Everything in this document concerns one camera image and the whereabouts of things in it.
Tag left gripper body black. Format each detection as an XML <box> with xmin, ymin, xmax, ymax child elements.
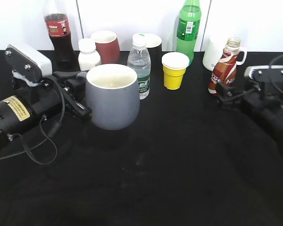
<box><xmin>13</xmin><ymin>80</ymin><xmax>62</xmax><ymax>129</ymax></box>

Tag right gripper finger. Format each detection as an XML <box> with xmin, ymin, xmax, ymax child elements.
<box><xmin>217</xmin><ymin>95</ymin><xmax>242</xmax><ymax>107</ymax></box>
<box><xmin>216</xmin><ymin>82</ymin><xmax>233</xmax><ymax>98</ymax></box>

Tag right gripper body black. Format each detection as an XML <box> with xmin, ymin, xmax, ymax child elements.
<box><xmin>235</xmin><ymin>80</ymin><xmax>283</xmax><ymax>113</ymax></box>

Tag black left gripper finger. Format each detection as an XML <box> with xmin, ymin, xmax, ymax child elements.
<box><xmin>52</xmin><ymin>71</ymin><xmax>88</xmax><ymax>81</ymax></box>
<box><xmin>61</xmin><ymin>87</ymin><xmax>92</xmax><ymax>121</ymax></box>

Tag brown coffee drink bottle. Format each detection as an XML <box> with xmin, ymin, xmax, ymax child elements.
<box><xmin>208</xmin><ymin>37</ymin><xmax>241</xmax><ymax>96</ymax></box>

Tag grey ceramic mug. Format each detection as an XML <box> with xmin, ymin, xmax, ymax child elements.
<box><xmin>76</xmin><ymin>64</ymin><xmax>140</xmax><ymax>130</ymax></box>

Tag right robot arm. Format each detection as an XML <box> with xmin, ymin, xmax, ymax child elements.
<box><xmin>61</xmin><ymin>78</ymin><xmax>283</xmax><ymax>156</ymax></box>

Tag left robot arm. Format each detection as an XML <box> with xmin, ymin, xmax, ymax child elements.
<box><xmin>0</xmin><ymin>71</ymin><xmax>92</xmax><ymax>152</ymax></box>

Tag yellow paper cup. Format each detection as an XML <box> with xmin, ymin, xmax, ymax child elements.
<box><xmin>161</xmin><ymin>52</ymin><xmax>189</xmax><ymax>90</ymax></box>

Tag green sprite bottle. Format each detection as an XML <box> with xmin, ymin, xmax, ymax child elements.
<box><xmin>176</xmin><ymin>0</ymin><xmax>201</xmax><ymax>65</ymax></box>

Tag cola bottle red label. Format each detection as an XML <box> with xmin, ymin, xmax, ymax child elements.
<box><xmin>43</xmin><ymin>0</ymin><xmax>77</xmax><ymax>70</ymax></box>

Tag white milk bottle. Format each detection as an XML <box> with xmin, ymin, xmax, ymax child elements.
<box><xmin>78</xmin><ymin>38</ymin><xmax>101</xmax><ymax>71</ymax></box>

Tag white ceramic mug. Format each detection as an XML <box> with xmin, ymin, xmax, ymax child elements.
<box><xmin>202</xmin><ymin>36</ymin><xmax>248</xmax><ymax>73</ymax></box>

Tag dark red mug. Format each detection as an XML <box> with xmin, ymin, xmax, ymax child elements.
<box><xmin>91</xmin><ymin>30</ymin><xmax>120</xmax><ymax>64</ymax></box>

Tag clear water bottle green label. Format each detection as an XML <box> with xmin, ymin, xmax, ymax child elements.
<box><xmin>127</xmin><ymin>33</ymin><xmax>151</xmax><ymax>100</ymax></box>

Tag black mug white interior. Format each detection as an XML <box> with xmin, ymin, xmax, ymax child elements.
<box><xmin>141</xmin><ymin>33</ymin><xmax>162</xmax><ymax>71</ymax></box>

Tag black camera cable right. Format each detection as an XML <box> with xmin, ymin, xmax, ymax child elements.
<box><xmin>268</xmin><ymin>54</ymin><xmax>283</xmax><ymax>99</ymax></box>

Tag black camera cable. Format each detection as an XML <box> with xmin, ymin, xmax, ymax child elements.
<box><xmin>0</xmin><ymin>77</ymin><xmax>66</xmax><ymax>165</ymax></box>
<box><xmin>268</xmin><ymin>54</ymin><xmax>283</xmax><ymax>99</ymax></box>

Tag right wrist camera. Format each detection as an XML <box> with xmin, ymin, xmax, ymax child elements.
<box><xmin>244</xmin><ymin>65</ymin><xmax>283</xmax><ymax>99</ymax></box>

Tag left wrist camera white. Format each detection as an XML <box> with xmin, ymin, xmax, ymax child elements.
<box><xmin>5</xmin><ymin>44</ymin><xmax>52</xmax><ymax>83</ymax></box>

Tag black camera cable left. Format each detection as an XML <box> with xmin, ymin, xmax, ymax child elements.
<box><xmin>0</xmin><ymin>77</ymin><xmax>66</xmax><ymax>165</ymax></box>

